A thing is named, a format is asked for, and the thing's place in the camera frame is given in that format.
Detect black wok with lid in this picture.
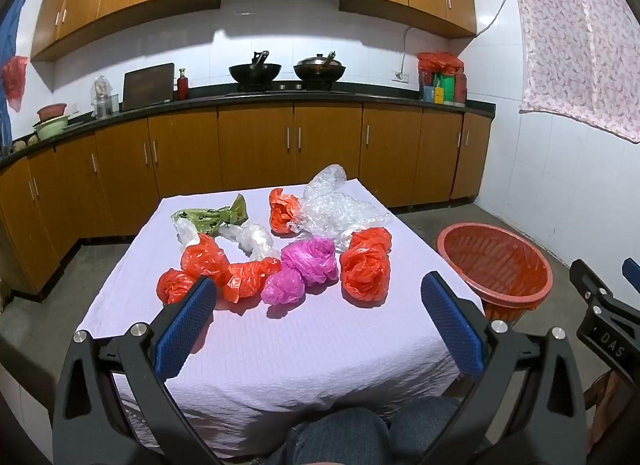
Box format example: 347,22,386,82
293,51,347,88

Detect dark kitchen countertop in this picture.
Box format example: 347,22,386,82
0,86,497,173

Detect person's legs in jeans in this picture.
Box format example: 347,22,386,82
265,397,466,465

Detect pale lavender tablecloth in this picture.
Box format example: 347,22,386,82
75,178,486,458

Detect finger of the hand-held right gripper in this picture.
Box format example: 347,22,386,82
621,257,640,292
570,259,618,308

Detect white cable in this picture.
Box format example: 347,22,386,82
400,0,513,81

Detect small pink plastic bag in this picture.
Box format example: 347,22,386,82
260,267,307,306

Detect red hanging plastic bag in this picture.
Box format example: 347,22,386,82
1,56,28,111

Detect large pink plastic bag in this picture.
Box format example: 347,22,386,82
280,237,340,287

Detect olive green plastic bag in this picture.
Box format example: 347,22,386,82
171,194,249,236

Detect green bowl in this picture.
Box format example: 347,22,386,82
33,115,70,141

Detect dark cutting board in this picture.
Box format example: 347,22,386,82
121,62,176,111

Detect pink floral cloth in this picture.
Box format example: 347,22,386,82
502,0,640,143

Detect black stove hob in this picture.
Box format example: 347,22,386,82
225,81,356,96

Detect small clear plastic bag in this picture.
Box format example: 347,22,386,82
174,220,202,248

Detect white plastic bag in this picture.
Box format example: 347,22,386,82
218,222,278,262

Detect pink basin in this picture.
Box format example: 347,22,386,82
36,103,68,122

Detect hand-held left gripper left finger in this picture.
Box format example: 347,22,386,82
52,275,218,465

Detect wooden lower cabinets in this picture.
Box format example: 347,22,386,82
0,100,493,296

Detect orange bag on packets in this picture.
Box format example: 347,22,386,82
416,52,466,77

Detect clear bag with jar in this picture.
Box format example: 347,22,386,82
90,74,121,120

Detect orange plastic bag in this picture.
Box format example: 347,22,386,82
339,247,392,307
180,234,231,288
269,188,303,236
348,226,393,258
222,257,283,303
156,268,201,306

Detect colourful packets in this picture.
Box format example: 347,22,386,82
417,70,468,106

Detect blue cloth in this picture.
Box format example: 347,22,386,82
0,0,31,146

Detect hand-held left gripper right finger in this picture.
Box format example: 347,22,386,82
420,271,587,465

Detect orange plastic basket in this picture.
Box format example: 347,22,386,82
436,223,554,323

